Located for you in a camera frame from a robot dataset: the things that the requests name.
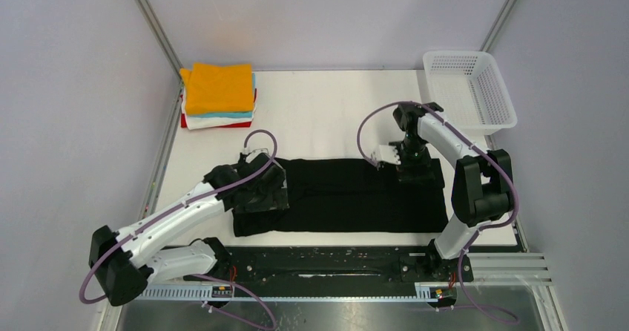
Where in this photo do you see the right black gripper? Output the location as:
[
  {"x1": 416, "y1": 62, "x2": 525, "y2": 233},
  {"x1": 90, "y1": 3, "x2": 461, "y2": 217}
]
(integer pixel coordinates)
[{"x1": 389, "y1": 134, "x2": 435, "y2": 186}]

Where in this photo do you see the black t shirt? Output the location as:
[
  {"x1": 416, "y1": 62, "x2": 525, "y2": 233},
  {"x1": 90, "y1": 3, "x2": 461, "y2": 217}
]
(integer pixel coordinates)
[{"x1": 233, "y1": 158, "x2": 448, "y2": 237}]

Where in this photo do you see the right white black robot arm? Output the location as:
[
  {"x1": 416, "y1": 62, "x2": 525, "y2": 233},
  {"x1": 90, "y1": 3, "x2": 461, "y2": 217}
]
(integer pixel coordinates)
[{"x1": 393, "y1": 102, "x2": 516, "y2": 281}]

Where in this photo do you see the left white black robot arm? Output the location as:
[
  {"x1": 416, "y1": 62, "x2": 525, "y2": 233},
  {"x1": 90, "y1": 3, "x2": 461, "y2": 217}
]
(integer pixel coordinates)
[{"x1": 88, "y1": 153, "x2": 289, "y2": 307}]

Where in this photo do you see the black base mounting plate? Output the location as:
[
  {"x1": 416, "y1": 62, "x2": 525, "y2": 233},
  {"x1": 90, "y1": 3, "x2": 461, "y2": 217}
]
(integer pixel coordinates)
[{"x1": 208, "y1": 246, "x2": 474, "y2": 296}]

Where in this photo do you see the teal folded t shirt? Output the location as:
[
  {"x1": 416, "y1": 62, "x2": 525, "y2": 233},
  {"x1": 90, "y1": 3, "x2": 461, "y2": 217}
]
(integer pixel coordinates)
[{"x1": 197, "y1": 73, "x2": 257, "y2": 119}]

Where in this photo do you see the white plastic perforated basket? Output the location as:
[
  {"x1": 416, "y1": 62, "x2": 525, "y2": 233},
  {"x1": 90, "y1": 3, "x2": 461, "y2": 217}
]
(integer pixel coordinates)
[{"x1": 423, "y1": 50, "x2": 518, "y2": 136}]

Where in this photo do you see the white folded t shirt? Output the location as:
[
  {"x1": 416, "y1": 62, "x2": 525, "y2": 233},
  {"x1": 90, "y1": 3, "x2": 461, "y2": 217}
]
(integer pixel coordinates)
[{"x1": 181, "y1": 95, "x2": 255, "y2": 131}]

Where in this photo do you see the red folded t shirt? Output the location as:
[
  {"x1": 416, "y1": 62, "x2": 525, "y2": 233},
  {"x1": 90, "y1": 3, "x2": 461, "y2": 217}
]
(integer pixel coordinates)
[{"x1": 180, "y1": 88, "x2": 258, "y2": 129}]

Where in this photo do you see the orange folded t shirt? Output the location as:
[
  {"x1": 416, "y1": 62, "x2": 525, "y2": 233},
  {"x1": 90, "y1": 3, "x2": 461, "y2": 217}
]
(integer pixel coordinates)
[{"x1": 180, "y1": 62, "x2": 254, "y2": 115}]

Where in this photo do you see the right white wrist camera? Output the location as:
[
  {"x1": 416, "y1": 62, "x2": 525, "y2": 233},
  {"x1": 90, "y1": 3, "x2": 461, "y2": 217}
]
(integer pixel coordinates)
[{"x1": 370, "y1": 145, "x2": 401, "y2": 168}]

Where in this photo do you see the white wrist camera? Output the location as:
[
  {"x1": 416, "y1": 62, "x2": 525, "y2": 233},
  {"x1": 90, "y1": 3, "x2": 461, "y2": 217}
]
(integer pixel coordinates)
[
  {"x1": 370, "y1": 145, "x2": 401, "y2": 168},
  {"x1": 242, "y1": 148, "x2": 271, "y2": 163}
]

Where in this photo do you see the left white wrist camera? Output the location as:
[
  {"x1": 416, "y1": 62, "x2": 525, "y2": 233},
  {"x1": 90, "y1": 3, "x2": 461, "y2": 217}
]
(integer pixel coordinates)
[{"x1": 242, "y1": 148, "x2": 271, "y2": 163}]

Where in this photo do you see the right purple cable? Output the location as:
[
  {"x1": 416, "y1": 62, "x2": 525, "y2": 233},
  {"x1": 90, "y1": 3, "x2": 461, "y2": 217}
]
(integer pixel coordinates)
[{"x1": 356, "y1": 101, "x2": 521, "y2": 326}]

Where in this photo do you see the purple cable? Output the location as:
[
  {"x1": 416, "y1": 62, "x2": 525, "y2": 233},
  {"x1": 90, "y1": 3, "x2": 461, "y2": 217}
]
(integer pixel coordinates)
[
  {"x1": 78, "y1": 129, "x2": 279, "y2": 331},
  {"x1": 356, "y1": 101, "x2": 521, "y2": 326}
]

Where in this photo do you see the white slotted cable duct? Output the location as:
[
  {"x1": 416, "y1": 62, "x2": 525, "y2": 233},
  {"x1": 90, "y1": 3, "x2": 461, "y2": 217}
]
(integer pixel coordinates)
[{"x1": 135, "y1": 283, "x2": 445, "y2": 303}]

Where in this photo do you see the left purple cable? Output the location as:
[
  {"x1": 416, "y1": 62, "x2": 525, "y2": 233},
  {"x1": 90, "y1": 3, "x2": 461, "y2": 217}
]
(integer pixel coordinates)
[{"x1": 78, "y1": 129, "x2": 279, "y2": 331}]

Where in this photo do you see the right aluminium frame post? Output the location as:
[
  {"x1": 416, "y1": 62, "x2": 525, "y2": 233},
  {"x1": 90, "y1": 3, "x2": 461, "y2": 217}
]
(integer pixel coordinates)
[{"x1": 480, "y1": 0, "x2": 518, "y2": 52}]

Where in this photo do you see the aluminium frame post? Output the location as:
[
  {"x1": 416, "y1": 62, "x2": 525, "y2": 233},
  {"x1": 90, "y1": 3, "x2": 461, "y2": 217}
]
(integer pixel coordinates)
[
  {"x1": 134, "y1": 0, "x2": 182, "y2": 76},
  {"x1": 480, "y1": 0, "x2": 518, "y2": 52}
]

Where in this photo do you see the left aluminium frame post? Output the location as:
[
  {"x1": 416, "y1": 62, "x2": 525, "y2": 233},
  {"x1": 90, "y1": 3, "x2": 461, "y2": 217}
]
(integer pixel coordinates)
[{"x1": 134, "y1": 0, "x2": 182, "y2": 76}]

